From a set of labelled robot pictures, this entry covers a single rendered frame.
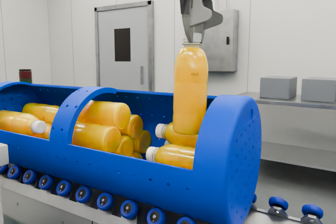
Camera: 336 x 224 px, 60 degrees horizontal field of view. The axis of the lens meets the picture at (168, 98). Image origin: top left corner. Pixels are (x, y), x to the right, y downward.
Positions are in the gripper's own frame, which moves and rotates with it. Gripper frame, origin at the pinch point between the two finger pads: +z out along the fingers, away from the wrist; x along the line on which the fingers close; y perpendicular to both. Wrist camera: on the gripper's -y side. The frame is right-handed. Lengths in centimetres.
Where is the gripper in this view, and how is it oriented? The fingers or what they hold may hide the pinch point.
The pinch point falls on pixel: (192, 36)
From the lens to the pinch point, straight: 62.0
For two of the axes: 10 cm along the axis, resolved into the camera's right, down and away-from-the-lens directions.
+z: 0.0, 9.9, 1.3
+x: 5.0, -1.1, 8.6
